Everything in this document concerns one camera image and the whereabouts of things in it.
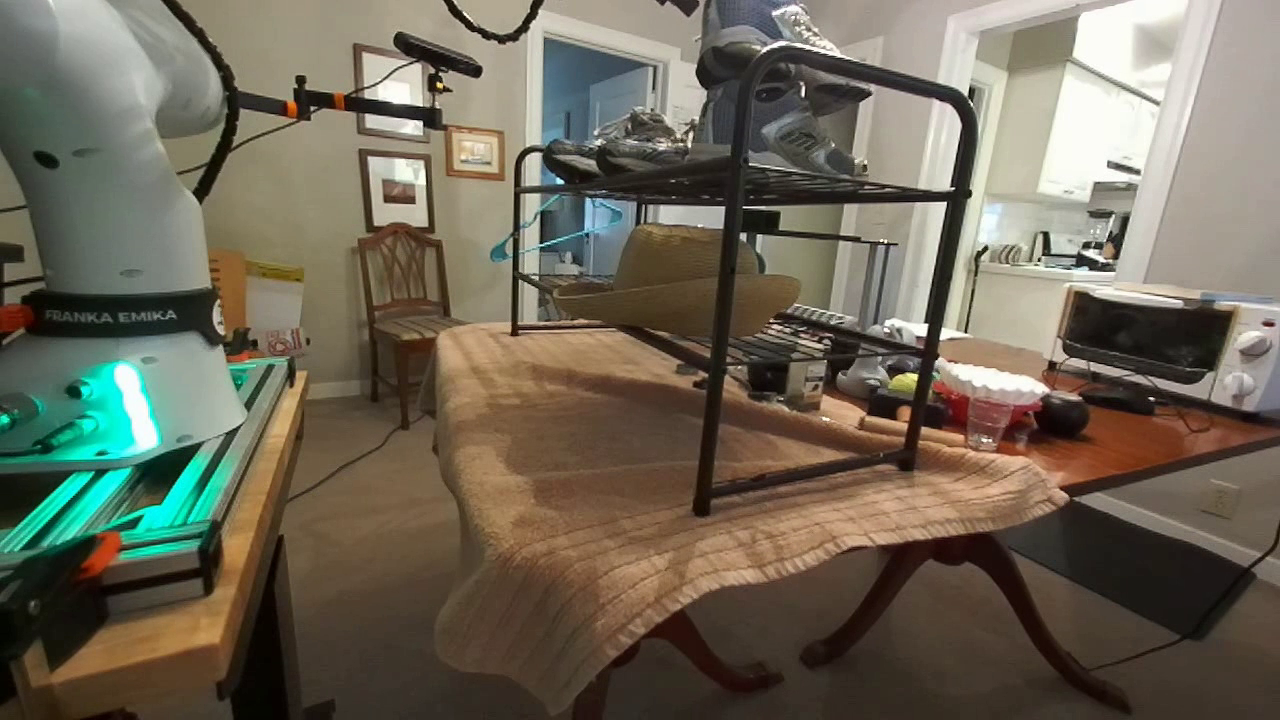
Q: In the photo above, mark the blue grey running sneaker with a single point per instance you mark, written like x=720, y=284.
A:
x=803, y=82
x=812, y=142

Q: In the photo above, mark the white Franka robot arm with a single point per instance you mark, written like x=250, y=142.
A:
x=93, y=200

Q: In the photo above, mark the small gold framed picture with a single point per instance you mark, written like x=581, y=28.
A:
x=475, y=153

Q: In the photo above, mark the blue plastic clothes hanger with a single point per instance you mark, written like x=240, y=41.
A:
x=533, y=247

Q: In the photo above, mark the black metal shoe rack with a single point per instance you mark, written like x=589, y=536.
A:
x=726, y=335

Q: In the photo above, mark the computer keyboard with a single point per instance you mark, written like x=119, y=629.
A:
x=852, y=328

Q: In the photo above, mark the small black jar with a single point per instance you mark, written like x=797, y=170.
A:
x=766, y=382

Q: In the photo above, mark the brown wooden chair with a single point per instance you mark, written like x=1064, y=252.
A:
x=402, y=273

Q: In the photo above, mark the clear glass jar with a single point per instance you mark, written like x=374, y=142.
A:
x=806, y=382

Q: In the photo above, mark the white kitchen cabinet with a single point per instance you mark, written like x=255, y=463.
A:
x=1094, y=125

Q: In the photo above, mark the green ball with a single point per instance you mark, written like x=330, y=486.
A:
x=906, y=386

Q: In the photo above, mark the tan woven table cloth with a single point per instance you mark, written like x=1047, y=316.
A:
x=601, y=455

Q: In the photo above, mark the coffee maker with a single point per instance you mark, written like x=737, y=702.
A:
x=1111, y=223

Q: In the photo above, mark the yellow white paper bag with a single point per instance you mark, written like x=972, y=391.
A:
x=275, y=306

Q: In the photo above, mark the black round object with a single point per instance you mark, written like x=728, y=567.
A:
x=1064, y=419

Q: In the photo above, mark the white toaster oven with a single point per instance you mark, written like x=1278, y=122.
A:
x=1145, y=343

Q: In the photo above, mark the dark wooden dining table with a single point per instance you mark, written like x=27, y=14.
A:
x=1134, y=445

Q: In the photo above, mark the black floor mat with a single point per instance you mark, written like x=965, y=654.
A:
x=1134, y=567

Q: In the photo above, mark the wooden robot mounting stand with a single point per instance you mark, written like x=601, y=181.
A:
x=203, y=625

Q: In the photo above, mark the orange black clamp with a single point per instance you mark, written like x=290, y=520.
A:
x=99, y=556

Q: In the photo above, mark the black stereo camera bar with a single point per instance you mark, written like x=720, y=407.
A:
x=436, y=52

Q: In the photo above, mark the large framed wall picture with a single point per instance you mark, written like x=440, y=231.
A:
x=386, y=85

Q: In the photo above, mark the black camera boom stand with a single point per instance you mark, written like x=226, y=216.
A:
x=362, y=106

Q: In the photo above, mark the dark framed wall picture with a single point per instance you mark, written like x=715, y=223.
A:
x=399, y=188

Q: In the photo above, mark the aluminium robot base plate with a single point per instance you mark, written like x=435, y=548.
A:
x=160, y=506

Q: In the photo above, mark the white wall outlet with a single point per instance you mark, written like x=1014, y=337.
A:
x=1223, y=497

